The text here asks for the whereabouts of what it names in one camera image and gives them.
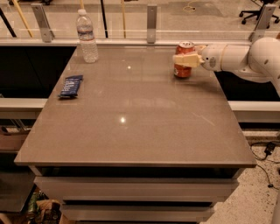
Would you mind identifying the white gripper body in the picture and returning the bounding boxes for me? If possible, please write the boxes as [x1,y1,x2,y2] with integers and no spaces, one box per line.
[201,45,226,72]

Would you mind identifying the red coke can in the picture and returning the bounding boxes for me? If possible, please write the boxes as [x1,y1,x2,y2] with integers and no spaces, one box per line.
[174,41,195,78]

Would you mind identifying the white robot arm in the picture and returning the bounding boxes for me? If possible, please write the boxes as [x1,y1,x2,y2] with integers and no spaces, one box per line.
[173,38,280,224]

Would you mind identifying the blue rxbar blueberry wrapper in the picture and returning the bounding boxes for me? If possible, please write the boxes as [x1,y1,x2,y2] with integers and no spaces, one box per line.
[59,75,83,98]

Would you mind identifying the black office chair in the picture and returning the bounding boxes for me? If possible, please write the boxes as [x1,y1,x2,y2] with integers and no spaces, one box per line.
[239,0,277,25]

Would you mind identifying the black pole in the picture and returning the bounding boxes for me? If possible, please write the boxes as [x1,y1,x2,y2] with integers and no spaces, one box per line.
[100,0,109,39]

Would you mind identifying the clear plastic water bottle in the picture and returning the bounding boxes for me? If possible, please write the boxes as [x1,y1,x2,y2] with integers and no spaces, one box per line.
[76,9,99,63]

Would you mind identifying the lower grey drawer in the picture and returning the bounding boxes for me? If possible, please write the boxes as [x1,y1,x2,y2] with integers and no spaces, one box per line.
[61,205,214,222]

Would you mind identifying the grey drawer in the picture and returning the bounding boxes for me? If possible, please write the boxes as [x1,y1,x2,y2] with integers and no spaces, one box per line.
[35,177,238,202]
[61,205,214,222]

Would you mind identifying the upper grey drawer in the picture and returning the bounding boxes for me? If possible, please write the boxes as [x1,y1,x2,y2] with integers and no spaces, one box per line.
[35,177,238,202]

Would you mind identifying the yellow pole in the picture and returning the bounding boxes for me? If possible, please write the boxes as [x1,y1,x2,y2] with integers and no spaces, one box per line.
[12,0,33,38]

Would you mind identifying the snack bags under table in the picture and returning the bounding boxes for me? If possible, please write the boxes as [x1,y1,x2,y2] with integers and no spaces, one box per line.
[26,192,61,224]

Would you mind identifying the yellow cable on floor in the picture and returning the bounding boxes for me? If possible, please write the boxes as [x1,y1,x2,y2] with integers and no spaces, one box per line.
[182,0,200,14]

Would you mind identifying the right metal railing post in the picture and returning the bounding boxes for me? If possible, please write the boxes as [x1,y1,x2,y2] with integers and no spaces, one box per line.
[248,3,276,43]

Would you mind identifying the metal railing post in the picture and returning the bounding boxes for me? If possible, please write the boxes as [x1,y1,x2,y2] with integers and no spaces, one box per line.
[248,3,276,43]
[31,3,54,43]
[147,4,158,44]

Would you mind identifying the middle metal railing post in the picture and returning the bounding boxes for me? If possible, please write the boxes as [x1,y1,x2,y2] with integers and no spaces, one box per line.
[147,4,158,44]

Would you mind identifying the left metal railing post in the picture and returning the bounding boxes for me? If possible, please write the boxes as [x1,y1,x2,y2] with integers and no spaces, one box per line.
[31,3,54,43]

